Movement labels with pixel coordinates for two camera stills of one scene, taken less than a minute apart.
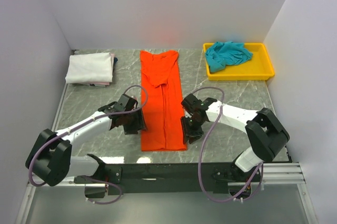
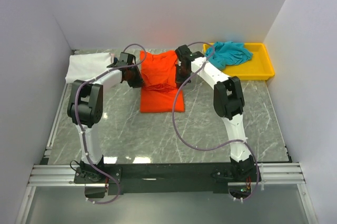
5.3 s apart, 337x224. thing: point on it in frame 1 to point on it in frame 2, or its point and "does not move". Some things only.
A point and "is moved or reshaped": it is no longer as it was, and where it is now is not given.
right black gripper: [194, 135] to [179, 81]
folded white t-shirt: [89, 68] does not move
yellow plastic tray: [259, 67] does not move
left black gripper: [139, 124] to [139, 81]
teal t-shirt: [219, 54] does not move
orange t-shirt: [160, 81] is moved or reshaped
